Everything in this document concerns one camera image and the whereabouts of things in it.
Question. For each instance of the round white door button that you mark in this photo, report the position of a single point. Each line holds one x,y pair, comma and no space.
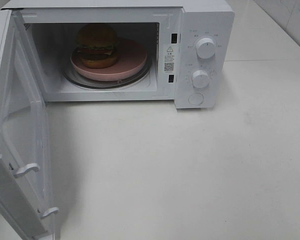
196,99

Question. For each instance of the pink round plate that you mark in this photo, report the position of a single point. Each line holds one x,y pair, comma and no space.
124,61

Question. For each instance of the burger with lettuce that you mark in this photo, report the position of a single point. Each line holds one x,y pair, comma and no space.
97,45

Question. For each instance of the white microwave door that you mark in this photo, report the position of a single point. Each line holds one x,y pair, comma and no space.
26,198

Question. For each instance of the lower white timer knob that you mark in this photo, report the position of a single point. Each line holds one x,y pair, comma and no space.
200,79

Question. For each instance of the white microwave oven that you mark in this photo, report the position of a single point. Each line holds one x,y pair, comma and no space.
168,29

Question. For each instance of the glass microwave turntable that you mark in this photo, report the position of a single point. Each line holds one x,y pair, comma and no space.
74,77

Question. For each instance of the upper white power knob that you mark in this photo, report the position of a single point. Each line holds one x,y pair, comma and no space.
205,47

